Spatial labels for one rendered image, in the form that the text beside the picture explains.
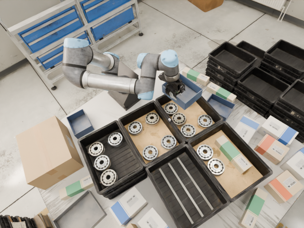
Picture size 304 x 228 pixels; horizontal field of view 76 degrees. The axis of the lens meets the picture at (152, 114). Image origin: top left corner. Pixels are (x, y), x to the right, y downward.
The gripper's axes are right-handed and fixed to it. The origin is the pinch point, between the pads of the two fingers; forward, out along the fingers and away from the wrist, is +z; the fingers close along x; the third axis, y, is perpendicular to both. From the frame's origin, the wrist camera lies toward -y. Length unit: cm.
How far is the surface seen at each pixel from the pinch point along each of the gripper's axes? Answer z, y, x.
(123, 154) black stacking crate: 24, -3, -47
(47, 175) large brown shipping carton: 16, -23, -92
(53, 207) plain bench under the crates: 30, -10, -104
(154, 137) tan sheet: 26.9, 1.5, -23.0
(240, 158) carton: 24, 49, 6
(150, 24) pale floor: 128, -206, 121
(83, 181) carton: 27, -9, -78
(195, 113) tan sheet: 31.1, 6.9, 12.1
